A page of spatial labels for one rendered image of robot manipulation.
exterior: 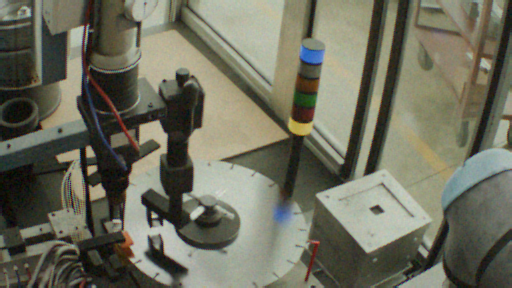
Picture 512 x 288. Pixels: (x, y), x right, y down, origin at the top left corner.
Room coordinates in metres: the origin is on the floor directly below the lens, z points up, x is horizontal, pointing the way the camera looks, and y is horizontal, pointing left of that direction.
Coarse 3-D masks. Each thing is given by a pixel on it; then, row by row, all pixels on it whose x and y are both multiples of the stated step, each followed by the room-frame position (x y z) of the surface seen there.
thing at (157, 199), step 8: (144, 192) 0.79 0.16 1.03; (152, 192) 0.79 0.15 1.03; (144, 200) 0.78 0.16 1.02; (152, 200) 0.77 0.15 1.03; (160, 200) 0.78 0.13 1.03; (168, 200) 0.78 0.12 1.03; (176, 200) 0.75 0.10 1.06; (152, 208) 0.77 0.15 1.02; (160, 208) 0.76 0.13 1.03; (168, 208) 0.76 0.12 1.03; (176, 208) 0.75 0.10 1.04; (160, 216) 0.76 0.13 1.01; (168, 216) 0.75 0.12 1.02; (176, 216) 0.75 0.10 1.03; (184, 216) 0.75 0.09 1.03; (160, 224) 0.78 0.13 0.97; (176, 224) 0.74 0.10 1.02; (184, 224) 0.75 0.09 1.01
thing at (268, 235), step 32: (192, 160) 0.98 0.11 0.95; (128, 192) 0.86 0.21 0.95; (160, 192) 0.88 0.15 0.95; (256, 192) 0.92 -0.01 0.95; (128, 224) 0.79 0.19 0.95; (256, 224) 0.84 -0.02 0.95; (288, 224) 0.85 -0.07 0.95; (128, 256) 0.71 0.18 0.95; (160, 256) 0.73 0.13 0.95; (192, 256) 0.74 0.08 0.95; (224, 256) 0.75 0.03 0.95; (256, 256) 0.76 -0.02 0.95; (288, 256) 0.77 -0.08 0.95
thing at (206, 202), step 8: (192, 192) 0.84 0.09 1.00; (224, 192) 0.85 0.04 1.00; (200, 200) 0.82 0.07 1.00; (208, 200) 0.82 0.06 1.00; (216, 200) 0.82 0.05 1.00; (200, 208) 0.80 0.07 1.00; (208, 208) 0.81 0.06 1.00; (216, 208) 0.81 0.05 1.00; (192, 216) 0.78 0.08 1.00; (208, 216) 0.81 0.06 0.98; (224, 216) 0.80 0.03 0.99; (232, 216) 0.80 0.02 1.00
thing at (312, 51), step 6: (306, 42) 1.09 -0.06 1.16; (312, 42) 1.10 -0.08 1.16; (318, 42) 1.10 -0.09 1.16; (306, 48) 1.07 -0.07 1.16; (312, 48) 1.08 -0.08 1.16; (318, 48) 1.08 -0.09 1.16; (324, 48) 1.08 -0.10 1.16; (300, 54) 1.09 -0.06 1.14; (306, 54) 1.07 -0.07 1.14; (312, 54) 1.07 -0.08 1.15; (318, 54) 1.07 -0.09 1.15; (306, 60) 1.07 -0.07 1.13; (312, 60) 1.07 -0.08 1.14; (318, 60) 1.07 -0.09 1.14
